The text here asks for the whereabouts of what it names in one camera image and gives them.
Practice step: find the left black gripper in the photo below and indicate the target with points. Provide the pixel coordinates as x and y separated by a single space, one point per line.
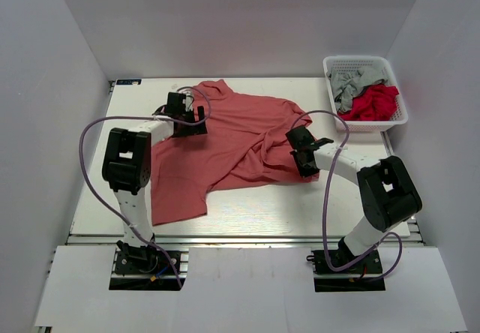
193 130

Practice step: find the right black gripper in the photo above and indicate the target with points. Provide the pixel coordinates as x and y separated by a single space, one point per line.
304 172

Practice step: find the salmon red t-shirt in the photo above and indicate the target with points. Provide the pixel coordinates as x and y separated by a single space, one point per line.
245 146

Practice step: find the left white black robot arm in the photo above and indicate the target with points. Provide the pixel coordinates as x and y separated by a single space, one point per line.
127 168

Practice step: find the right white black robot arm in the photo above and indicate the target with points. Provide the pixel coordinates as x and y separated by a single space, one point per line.
388 194

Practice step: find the blue table label sticker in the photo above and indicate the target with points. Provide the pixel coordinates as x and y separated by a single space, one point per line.
128 82

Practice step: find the grey t-shirt in basket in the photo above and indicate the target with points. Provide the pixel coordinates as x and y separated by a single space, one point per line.
346 86

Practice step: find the white plastic laundry basket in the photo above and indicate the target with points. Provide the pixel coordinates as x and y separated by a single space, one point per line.
347 63

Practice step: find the bright red t-shirt in basket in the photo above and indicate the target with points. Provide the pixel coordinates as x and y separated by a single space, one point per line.
377 103

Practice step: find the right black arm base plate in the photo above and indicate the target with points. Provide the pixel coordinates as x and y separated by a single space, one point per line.
362 277

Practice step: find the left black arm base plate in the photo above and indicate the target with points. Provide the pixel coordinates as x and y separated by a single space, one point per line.
129 274

